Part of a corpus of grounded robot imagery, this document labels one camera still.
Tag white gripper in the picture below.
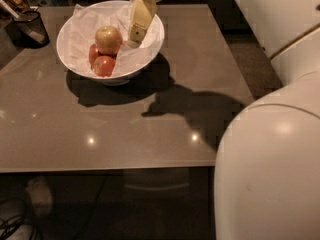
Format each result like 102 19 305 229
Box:
127 0 162 48

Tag yellow-green apple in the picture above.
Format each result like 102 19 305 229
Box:
95 26 123 55

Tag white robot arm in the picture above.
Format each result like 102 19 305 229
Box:
206 0 320 240

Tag white bowl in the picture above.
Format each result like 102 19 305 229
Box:
55 0 165 87

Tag red apple left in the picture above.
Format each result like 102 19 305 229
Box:
89 44 99 64

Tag red apple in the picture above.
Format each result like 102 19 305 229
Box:
89 44 99 64
92 56 116 77

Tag red apple front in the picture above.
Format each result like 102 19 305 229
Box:
92 56 116 77

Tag white paper liner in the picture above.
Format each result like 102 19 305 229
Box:
67 0 160 78

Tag black mesh pen holder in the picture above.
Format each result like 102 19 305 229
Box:
14 11 50 49

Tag white object under table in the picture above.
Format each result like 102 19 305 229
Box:
25 176 53 217

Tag white base on floor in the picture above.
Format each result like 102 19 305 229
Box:
0 198 32 240

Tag black cables on floor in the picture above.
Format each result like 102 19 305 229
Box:
0 213 44 240

